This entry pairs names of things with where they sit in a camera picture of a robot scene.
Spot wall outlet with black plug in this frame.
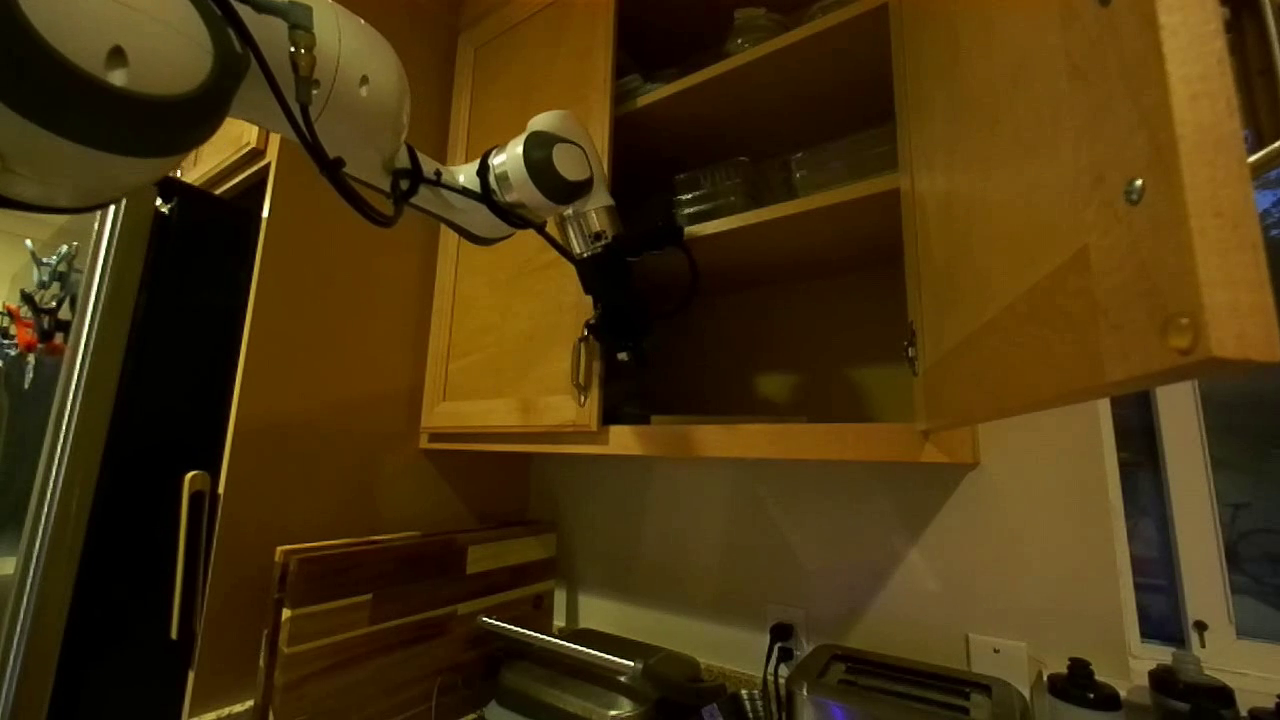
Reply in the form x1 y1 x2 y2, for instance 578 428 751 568
761 612 814 718

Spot stainless steel toaster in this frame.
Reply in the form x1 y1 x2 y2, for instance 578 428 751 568
784 642 1034 720

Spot stainless steel refrigerator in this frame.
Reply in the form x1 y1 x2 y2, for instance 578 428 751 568
0 172 274 720

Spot wooden cabinet door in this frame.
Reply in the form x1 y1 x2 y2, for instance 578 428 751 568
889 0 1280 434
422 0 619 436

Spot dark striped wooden cutting board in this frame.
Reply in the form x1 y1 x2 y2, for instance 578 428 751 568
255 524 565 720

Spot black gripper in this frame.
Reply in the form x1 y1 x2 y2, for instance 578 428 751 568
578 245 673 426

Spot glassware on shelf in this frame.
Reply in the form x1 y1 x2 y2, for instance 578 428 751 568
723 0 855 55

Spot white wall outlet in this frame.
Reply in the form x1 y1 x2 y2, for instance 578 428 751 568
966 632 1038 696

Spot stacked glass containers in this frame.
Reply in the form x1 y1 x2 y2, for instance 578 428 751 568
673 123 896 234

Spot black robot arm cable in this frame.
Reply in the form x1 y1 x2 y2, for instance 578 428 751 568
216 0 591 273

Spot wooden tongs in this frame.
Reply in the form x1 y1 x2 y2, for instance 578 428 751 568
165 470 222 647

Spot wooden wall cabinet carcass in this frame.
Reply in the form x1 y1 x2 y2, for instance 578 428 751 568
417 0 986 474

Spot wooden cabinets above refrigerator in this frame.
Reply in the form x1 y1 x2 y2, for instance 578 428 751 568
173 115 286 192

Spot red fridge magnet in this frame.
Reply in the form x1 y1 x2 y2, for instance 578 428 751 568
0 302 69 360

